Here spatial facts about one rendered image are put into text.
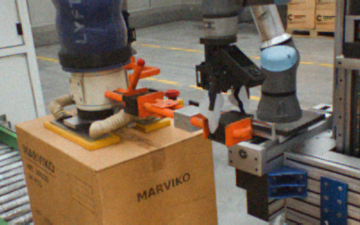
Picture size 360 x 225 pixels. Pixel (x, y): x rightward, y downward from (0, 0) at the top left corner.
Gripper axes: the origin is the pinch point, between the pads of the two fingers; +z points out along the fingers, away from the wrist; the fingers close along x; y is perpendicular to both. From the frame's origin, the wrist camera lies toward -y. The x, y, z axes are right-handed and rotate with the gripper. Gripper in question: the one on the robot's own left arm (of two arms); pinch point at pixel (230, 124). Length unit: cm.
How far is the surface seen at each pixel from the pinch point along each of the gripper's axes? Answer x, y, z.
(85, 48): 7, 52, -14
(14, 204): 10, 137, 66
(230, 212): -120, 129, 119
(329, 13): -677, 448, 66
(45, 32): -347, 925, 82
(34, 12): -336, 938, 38
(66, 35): 10, 57, -18
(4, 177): 2, 174, 66
